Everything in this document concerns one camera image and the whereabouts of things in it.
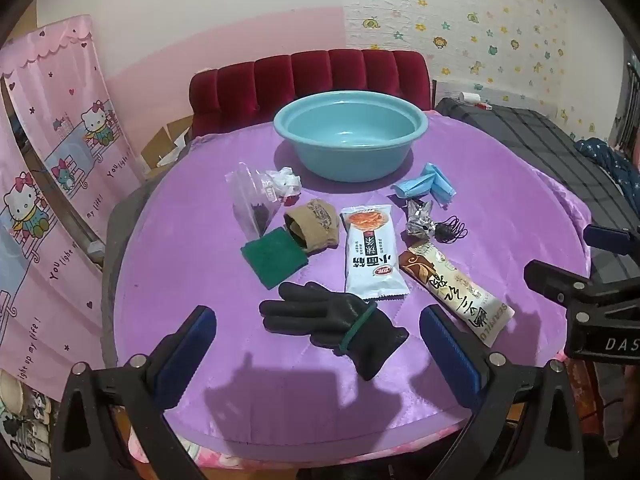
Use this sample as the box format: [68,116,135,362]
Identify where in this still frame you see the black hair tie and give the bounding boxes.
[432,215,469,245]

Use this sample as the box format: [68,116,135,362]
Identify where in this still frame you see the black glove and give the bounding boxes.
[259,281,410,381]

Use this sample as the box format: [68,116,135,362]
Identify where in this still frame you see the blue face mask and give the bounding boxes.
[391,162,457,206]

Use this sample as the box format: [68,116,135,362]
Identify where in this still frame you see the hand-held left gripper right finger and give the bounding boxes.
[419,305,586,480]

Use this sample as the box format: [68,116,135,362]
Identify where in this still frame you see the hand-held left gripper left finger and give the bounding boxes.
[50,305,218,480]

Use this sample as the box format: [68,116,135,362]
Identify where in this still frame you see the clear plastic zip bag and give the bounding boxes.
[225,161,282,241]

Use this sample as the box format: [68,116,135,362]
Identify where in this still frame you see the dark blue starry cloth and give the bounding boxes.
[574,137,640,201]

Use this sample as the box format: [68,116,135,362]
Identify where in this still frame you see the silver foil wrapper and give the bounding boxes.
[404,199,433,238]

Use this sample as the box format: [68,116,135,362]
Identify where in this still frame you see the grey table underlay cloth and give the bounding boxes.
[102,180,166,361]

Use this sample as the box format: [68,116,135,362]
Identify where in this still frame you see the pink floral cloth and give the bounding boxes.
[127,430,466,468]

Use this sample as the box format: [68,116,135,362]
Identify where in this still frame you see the metal bed frame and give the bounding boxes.
[612,55,640,161]

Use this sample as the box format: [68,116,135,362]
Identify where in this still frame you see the green scouring cloth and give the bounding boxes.
[240,227,308,290]

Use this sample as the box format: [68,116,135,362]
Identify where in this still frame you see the white plastic bag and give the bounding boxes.
[265,166,303,206]

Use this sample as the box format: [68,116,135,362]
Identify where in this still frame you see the pink cartoon cat curtain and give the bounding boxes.
[0,15,146,386]

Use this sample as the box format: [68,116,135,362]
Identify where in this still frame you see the red tufted velvet chair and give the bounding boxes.
[189,49,432,138]

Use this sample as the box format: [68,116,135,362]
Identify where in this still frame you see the tan knitted sock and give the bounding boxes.
[283,200,341,256]

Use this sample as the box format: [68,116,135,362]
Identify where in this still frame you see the green rubber band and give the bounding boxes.
[341,302,378,353]

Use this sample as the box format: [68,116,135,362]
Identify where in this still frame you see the brown and white snack packet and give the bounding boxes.
[398,241,516,348]

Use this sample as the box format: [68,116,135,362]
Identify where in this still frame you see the cardboard box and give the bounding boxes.
[140,115,193,176]

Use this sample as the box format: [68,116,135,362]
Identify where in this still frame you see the light blue plastic basin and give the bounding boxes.
[273,91,427,182]

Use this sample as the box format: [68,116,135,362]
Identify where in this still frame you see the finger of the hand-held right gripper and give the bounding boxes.
[582,224,640,256]
[524,259,640,308]

